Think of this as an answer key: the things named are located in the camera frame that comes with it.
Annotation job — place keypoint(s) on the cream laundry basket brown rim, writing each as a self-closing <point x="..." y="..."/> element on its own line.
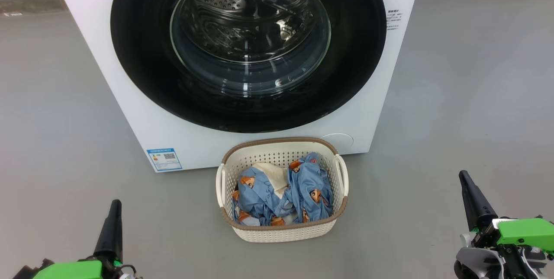
<point x="283" y="232"/>

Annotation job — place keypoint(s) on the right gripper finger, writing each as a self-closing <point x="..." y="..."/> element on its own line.
<point x="476" y="205"/>

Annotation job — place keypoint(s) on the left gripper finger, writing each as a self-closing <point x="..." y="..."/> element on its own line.
<point x="110" y="235"/>

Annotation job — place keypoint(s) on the blue cartoon print garment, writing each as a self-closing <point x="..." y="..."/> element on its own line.
<point x="309" y="184"/>

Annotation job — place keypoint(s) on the blue energy label sticker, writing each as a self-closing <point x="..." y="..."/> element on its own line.
<point x="164" y="159"/>

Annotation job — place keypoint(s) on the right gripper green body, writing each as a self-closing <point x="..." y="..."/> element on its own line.
<point x="523" y="233"/>

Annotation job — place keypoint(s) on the blue cartoon garment cream lining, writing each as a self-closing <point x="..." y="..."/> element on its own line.
<point x="255" y="197"/>

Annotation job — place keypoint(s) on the white front-load washing machine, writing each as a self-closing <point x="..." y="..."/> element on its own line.
<point x="389" y="97"/>

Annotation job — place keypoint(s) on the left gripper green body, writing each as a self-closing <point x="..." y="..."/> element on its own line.
<point x="65" y="271"/>

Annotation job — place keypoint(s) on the black round glass washer door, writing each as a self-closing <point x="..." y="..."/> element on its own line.
<point x="143" y="67"/>

